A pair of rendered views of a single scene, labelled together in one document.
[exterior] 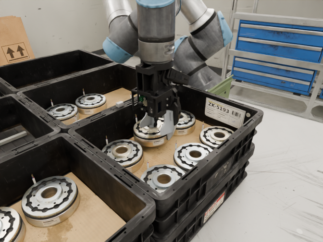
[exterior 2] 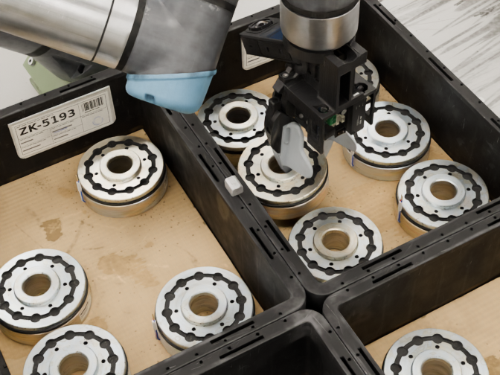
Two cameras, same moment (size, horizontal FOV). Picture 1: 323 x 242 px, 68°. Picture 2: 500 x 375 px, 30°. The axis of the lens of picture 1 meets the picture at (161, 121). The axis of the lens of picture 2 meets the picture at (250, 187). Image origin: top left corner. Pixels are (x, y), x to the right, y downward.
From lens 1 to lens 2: 88 cm
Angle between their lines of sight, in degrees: 53
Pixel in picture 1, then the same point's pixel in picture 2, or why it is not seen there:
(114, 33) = (186, 54)
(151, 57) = (353, 30)
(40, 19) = not seen: outside the picture
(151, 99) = (361, 100)
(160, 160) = (352, 196)
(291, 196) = not seen: hidden behind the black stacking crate
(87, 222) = (486, 332)
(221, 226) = not seen: hidden behind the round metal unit
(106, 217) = (481, 303)
